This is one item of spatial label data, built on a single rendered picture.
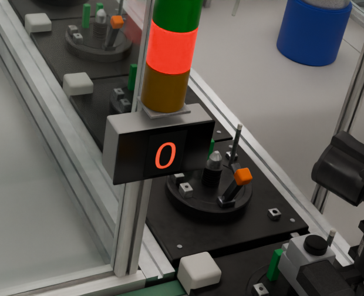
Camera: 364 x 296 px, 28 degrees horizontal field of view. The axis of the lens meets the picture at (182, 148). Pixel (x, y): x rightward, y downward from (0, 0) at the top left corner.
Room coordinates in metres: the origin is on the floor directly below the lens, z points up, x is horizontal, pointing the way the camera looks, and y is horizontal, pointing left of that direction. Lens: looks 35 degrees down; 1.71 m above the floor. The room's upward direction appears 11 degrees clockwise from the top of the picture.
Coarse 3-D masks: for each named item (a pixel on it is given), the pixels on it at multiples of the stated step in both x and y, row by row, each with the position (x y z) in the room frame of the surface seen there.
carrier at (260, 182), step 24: (216, 144) 1.06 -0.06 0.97; (216, 168) 0.92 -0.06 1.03; (168, 192) 0.89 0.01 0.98; (192, 192) 0.88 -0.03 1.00; (216, 192) 0.91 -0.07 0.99; (240, 192) 0.92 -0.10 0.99; (264, 192) 0.96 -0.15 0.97; (168, 216) 0.85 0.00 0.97; (192, 216) 0.86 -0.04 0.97; (216, 216) 0.86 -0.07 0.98; (240, 216) 0.88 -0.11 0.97; (264, 216) 0.89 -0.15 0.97; (288, 216) 0.91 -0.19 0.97; (168, 240) 0.80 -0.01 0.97; (192, 240) 0.81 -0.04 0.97; (216, 240) 0.82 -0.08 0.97; (240, 240) 0.83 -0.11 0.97; (264, 240) 0.85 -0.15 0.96
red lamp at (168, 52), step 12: (156, 36) 0.69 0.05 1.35; (168, 36) 0.68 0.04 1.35; (180, 36) 0.69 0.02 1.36; (192, 36) 0.70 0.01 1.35; (156, 48) 0.69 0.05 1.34; (168, 48) 0.68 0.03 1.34; (180, 48) 0.69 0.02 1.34; (192, 48) 0.70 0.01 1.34; (156, 60) 0.69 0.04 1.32; (168, 60) 0.68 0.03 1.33; (180, 60) 0.69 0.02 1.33; (168, 72) 0.68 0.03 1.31; (180, 72) 0.69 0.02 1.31
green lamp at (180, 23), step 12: (156, 0) 0.70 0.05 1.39; (168, 0) 0.69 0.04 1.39; (180, 0) 0.68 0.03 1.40; (192, 0) 0.69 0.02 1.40; (156, 12) 0.69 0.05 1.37; (168, 12) 0.69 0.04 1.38; (180, 12) 0.68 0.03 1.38; (192, 12) 0.69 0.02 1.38; (156, 24) 0.69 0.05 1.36; (168, 24) 0.68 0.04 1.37; (180, 24) 0.69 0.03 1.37; (192, 24) 0.69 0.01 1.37
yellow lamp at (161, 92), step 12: (144, 72) 0.70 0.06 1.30; (156, 72) 0.69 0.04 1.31; (144, 84) 0.70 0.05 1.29; (156, 84) 0.69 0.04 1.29; (168, 84) 0.68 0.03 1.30; (180, 84) 0.69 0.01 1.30; (144, 96) 0.69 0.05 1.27; (156, 96) 0.69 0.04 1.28; (168, 96) 0.69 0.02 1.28; (180, 96) 0.69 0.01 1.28; (156, 108) 0.68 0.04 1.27; (168, 108) 0.69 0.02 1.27; (180, 108) 0.70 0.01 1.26
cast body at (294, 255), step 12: (300, 240) 0.72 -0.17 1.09; (312, 240) 0.71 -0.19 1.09; (324, 240) 0.72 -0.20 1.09; (288, 252) 0.72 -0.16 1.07; (300, 252) 0.70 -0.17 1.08; (312, 252) 0.70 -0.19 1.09; (324, 252) 0.70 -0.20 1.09; (288, 264) 0.71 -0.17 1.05; (300, 264) 0.69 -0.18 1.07; (288, 276) 0.71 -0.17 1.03; (300, 288) 0.68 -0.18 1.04
